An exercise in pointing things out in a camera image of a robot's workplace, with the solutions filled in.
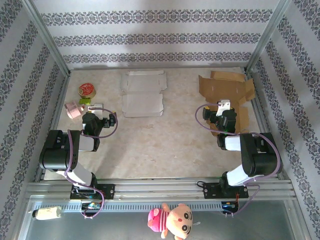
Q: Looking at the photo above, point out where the brown cardboard box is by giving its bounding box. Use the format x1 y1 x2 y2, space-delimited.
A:
198 70 256 137

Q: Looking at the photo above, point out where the white and blue paper box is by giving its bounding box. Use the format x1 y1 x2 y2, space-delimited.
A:
120 70 168 118

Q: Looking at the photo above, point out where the red round tin can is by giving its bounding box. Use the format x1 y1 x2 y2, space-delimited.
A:
78 83 97 99

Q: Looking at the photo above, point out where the left small circuit board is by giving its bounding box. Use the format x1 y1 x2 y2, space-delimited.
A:
81 202 103 211

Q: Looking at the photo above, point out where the small circuit board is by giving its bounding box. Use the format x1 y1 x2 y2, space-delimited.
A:
81 202 103 211
221 201 240 214

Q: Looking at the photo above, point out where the right small circuit board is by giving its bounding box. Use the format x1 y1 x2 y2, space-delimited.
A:
221 201 240 214

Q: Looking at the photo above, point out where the beige cork-coloured bottle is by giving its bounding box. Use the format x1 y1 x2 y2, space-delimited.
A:
31 205 63 221

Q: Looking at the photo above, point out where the grey metal sheet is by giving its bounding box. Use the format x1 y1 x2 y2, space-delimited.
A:
17 196 311 240

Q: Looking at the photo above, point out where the pink plush doll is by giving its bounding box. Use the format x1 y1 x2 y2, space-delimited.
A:
147 202 195 240

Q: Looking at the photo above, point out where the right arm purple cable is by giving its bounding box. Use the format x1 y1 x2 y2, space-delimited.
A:
194 103 282 218

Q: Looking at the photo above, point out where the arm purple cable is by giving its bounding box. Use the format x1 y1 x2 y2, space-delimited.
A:
194 103 282 218
64 107 119 220

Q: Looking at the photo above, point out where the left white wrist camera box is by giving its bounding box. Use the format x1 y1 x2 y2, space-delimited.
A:
87 103 105 120

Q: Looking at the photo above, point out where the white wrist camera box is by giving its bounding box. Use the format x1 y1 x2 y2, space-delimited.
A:
216 99 231 116
87 103 105 120

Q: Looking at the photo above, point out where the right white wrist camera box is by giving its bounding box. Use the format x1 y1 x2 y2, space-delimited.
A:
216 99 231 116

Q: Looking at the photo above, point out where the right aluminium side rail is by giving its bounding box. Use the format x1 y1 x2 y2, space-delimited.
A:
243 69 291 181

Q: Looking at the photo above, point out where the aluminium side rail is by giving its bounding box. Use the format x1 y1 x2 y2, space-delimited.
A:
33 72 72 183
243 69 291 181

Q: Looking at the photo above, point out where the left aluminium side rail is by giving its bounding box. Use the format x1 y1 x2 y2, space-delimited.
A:
33 72 72 183

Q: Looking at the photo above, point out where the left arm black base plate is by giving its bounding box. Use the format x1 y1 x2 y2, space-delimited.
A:
69 183 116 200

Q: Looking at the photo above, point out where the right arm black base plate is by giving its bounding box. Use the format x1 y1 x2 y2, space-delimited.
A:
197 181 250 200

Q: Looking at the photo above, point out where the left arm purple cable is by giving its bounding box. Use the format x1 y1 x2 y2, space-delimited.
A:
64 107 119 220

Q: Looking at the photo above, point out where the aluminium mounting rail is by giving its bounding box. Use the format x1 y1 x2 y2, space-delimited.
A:
24 177 295 201

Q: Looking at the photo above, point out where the slotted grey cable duct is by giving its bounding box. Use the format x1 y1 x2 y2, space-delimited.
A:
59 201 241 214

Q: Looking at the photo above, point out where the right aluminium frame post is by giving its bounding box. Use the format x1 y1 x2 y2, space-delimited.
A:
246 0 294 74

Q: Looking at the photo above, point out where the aluminium frame post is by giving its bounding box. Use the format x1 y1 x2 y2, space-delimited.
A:
246 0 294 74
21 0 72 76

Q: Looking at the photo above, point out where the left aluminium frame post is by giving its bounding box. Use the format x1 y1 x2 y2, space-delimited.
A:
21 0 72 76

